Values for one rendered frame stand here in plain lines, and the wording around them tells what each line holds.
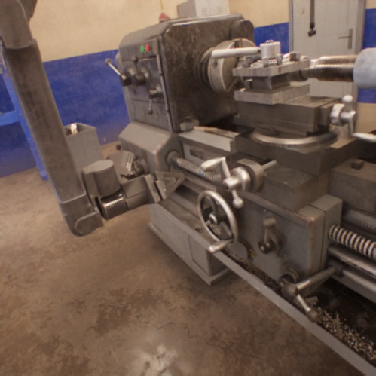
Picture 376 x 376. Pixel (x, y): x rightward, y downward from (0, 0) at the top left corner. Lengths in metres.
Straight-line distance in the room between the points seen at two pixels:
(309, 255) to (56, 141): 0.66
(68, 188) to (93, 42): 4.17
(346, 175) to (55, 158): 0.68
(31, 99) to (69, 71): 4.04
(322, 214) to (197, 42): 0.99
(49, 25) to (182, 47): 3.34
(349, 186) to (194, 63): 0.92
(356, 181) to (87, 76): 4.20
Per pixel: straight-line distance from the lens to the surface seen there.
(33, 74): 0.55
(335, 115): 0.82
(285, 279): 0.88
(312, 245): 0.81
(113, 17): 4.84
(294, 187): 0.74
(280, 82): 0.95
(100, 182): 0.60
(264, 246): 0.86
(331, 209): 0.81
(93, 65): 4.66
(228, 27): 1.58
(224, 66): 1.28
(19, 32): 0.52
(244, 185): 0.77
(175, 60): 1.39
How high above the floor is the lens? 1.22
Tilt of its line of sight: 27 degrees down
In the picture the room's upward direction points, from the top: 10 degrees counter-clockwise
